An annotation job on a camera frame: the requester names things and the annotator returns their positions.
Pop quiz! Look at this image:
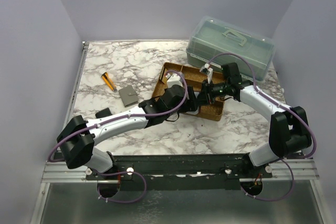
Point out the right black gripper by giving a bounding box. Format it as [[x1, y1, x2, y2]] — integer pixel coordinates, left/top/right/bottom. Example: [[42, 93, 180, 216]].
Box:
[[196, 79, 230, 106]]

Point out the gold credit card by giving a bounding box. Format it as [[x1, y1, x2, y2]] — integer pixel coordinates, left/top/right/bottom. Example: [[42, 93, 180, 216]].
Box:
[[159, 66, 167, 84]]

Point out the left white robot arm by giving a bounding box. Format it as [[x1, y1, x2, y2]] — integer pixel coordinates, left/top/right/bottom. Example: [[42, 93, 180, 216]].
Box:
[[57, 84, 198, 179]]

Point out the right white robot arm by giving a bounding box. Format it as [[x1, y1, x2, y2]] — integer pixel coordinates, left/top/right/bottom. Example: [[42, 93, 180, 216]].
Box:
[[196, 63, 312, 178]]

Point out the grey card holder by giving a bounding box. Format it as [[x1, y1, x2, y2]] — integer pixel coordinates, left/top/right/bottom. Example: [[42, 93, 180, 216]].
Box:
[[119, 85, 138, 107]]

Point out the black card holder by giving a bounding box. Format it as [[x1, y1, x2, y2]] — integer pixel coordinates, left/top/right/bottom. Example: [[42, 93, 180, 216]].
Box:
[[95, 108, 112, 119]]

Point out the woven wicker divided tray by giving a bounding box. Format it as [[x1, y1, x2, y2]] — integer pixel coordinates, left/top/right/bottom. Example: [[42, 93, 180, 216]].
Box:
[[152, 62, 225, 121]]

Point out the green plastic storage box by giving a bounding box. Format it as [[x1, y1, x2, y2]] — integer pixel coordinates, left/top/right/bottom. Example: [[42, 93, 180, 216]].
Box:
[[186, 16, 276, 82]]

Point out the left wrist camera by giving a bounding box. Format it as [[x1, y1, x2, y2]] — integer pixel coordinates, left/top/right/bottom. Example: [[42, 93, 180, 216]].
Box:
[[166, 74, 183, 88]]

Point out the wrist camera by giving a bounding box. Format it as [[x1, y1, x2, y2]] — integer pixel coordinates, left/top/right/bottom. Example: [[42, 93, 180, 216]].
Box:
[[166, 74, 183, 88], [199, 63, 213, 83]]

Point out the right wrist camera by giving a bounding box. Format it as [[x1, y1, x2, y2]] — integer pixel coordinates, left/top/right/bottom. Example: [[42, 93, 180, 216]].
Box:
[[199, 63, 213, 83]]

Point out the black mounting rail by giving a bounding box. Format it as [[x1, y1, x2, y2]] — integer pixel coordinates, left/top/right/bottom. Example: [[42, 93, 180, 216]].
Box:
[[86, 152, 305, 192]]

